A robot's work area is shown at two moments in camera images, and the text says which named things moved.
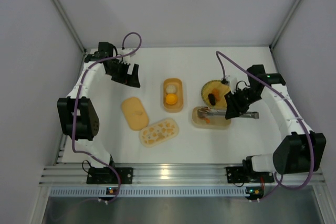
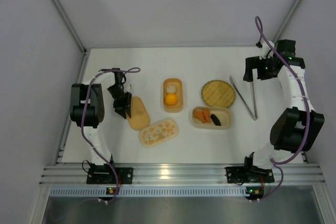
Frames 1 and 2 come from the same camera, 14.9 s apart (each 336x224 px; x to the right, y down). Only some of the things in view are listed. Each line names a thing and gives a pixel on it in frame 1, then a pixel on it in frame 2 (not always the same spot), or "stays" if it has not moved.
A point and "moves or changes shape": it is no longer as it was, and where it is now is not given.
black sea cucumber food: (211, 98) -> (215, 119)
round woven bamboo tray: (219, 90) stays
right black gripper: (237, 100) -> (251, 64)
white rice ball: (171, 88) stays
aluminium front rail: (171, 174) stays
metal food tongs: (206, 112) moves or changes shape
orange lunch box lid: (135, 113) stays
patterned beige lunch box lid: (151, 135) stays
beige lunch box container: (219, 121) stays
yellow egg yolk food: (171, 99) stays
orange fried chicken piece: (217, 94) -> (199, 114)
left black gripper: (122, 71) -> (121, 100)
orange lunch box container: (172, 95) stays
